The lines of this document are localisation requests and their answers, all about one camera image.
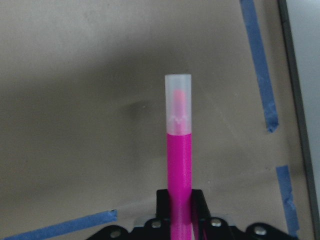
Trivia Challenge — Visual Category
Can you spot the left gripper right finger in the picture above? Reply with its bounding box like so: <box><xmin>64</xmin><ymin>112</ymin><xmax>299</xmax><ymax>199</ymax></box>
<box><xmin>191</xmin><ymin>189</ymin><xmax>297</xmax><ymax>240</ymax></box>

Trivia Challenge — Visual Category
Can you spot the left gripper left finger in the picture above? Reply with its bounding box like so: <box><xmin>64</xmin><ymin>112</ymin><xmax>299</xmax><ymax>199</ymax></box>
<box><xmin>89</xmin><ymin>189</ymin><xmax>171</xmax><ymax>240</ymax></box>

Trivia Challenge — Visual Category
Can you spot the pink highlighter pen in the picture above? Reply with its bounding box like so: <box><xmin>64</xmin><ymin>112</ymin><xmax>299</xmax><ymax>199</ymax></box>
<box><xmin>164</xmin><ymin>74</ymin><xmax>192</xmax><ymax>240</ymax></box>

